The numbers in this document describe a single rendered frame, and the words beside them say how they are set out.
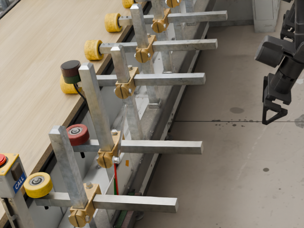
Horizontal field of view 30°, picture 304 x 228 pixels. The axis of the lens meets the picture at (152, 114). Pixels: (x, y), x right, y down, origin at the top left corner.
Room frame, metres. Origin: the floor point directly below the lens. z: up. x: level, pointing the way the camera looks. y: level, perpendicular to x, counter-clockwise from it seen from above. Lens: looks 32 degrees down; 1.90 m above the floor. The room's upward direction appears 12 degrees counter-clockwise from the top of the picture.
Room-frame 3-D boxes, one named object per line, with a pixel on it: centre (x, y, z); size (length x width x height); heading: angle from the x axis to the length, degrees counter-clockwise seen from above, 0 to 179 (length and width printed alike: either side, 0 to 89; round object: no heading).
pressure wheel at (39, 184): (1.34, 0.37, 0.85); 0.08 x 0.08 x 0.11
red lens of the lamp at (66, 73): (1.50, 0.20, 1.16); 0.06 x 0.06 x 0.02
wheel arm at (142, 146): (1.49, 0.07, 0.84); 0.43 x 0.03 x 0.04; 69
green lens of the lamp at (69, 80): (1.50, 0.20, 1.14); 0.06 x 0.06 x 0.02
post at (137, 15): (1.95, -0.02, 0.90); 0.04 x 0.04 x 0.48; 69
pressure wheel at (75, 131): (1.56, 0.26, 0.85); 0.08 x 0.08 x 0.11
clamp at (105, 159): (1.50, 0.15, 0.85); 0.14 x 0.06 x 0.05; 159
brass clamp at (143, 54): (1.97, -0.03, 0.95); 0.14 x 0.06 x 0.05; 159
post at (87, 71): (1.48, 0.16, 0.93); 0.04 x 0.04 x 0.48; 69
